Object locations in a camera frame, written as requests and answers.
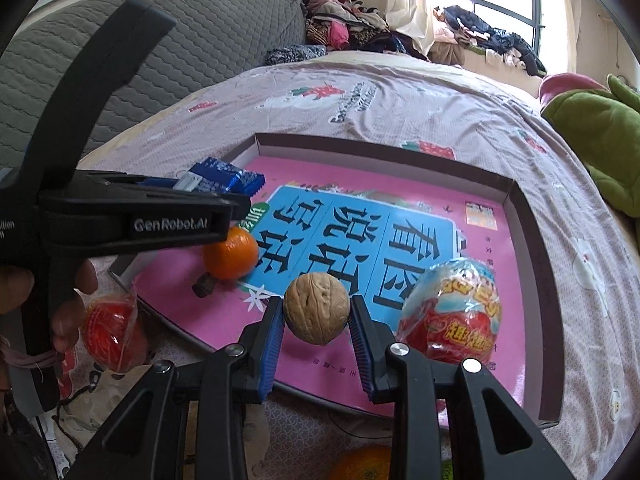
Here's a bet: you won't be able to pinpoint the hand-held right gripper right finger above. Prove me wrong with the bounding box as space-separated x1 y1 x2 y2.
348 295 576 480

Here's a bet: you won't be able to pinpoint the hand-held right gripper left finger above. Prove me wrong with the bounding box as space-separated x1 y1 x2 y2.
65 296 287 480

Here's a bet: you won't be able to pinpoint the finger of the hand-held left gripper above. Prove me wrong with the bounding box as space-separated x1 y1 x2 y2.
75 170 181 192
45 180 251 221

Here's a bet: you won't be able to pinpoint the blue cookie packet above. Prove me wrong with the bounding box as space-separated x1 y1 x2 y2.
172 156 267 196

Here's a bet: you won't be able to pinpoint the orange mandarin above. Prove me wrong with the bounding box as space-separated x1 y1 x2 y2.
201 226 260 281
327 444 393 480

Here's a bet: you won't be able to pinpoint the walnut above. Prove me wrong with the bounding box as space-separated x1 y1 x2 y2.
282 271 352 346

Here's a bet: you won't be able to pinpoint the red snack bag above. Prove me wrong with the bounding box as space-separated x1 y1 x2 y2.
397 257 502 366

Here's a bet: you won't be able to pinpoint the grey cardboard box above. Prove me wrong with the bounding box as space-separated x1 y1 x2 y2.
107 132 566 428

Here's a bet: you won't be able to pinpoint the person's left hand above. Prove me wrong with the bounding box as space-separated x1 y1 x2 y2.
0 259 98 356

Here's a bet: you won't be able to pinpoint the small dark brown lump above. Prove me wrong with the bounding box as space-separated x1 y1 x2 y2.
192 274 218 298

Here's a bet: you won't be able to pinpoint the wrapped toy egg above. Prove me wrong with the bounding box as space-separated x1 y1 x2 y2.
80 291 146 373

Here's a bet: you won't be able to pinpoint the grey quilted headboard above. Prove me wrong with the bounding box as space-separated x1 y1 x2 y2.
0 0 307 176

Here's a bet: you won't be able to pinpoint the pink and blue book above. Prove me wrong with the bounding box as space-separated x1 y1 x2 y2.
132 154 526 418

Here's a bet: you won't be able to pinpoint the dark patterned cloth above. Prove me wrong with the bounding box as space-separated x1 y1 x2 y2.
265 43 327 66

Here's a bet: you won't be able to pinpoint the printed pink bedsheet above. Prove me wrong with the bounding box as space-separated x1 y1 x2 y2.
55 50 640 480

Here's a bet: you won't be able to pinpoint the pile of clothes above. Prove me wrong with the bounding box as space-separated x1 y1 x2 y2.
302 0 431 58

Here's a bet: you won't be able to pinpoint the cream curtain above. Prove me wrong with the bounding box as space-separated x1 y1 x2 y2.
385 0 436 46

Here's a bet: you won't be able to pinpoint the green blanket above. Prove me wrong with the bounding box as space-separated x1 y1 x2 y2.
540 74 640 218

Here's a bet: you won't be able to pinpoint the clothes on window sill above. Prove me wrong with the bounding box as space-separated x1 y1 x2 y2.
430 5 548 77

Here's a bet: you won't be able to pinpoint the pink pillow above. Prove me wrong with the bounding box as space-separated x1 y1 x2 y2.
537 72 611 111

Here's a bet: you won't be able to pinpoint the pink hair tie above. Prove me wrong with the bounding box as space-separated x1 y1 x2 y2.
0 337 63 370

